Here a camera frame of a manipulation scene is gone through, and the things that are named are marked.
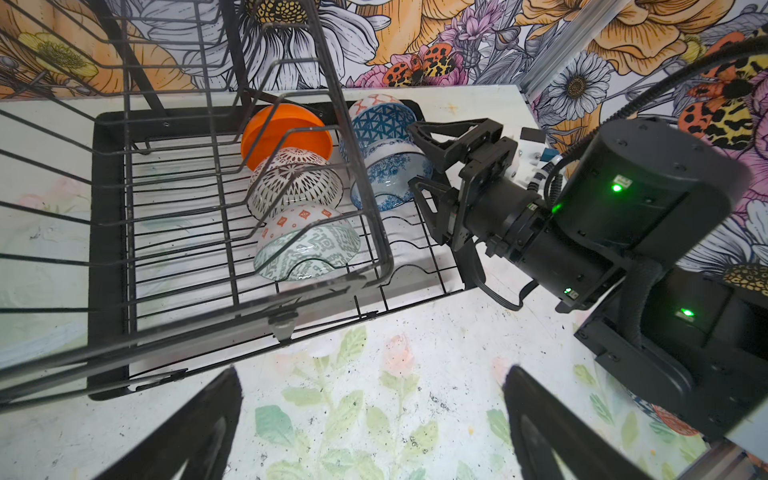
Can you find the right black corrugated cable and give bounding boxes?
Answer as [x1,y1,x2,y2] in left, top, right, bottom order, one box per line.
[542,34,768,205]

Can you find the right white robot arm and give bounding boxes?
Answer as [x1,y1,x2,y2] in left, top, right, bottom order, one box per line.
[409,119,767,440]

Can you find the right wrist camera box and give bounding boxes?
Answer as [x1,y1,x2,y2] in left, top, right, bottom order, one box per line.
[505,127,562,193]

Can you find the dark blue patterned bowl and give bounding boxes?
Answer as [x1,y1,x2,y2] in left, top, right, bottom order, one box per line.
[349,94,417,152]

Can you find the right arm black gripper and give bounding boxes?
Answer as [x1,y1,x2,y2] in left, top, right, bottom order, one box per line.
[407,118,540,258]

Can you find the green patterned ceramic bowl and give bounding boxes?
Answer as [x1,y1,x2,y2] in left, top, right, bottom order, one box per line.
[253,203,360,281]

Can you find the white bowl dark radial pattern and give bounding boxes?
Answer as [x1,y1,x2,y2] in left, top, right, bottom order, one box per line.
[246,147,343,220]

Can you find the blue floral ceramic bowl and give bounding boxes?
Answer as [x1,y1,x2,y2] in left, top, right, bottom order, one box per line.
[361,139,433,212]

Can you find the orange plastic bowl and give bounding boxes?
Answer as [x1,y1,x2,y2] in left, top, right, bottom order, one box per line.
[241,104,333,172]

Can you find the aluminium corner post right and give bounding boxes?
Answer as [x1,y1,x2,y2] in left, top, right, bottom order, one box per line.
[518,0,629,99]

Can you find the black metal dish rack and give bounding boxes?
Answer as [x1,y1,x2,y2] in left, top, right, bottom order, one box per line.
[1,1,467,412]

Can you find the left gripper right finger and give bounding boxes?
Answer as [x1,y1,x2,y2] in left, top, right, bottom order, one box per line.
[503,365,648,479]

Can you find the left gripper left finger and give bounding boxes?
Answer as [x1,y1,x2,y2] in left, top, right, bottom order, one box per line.
[98,367,243,479]

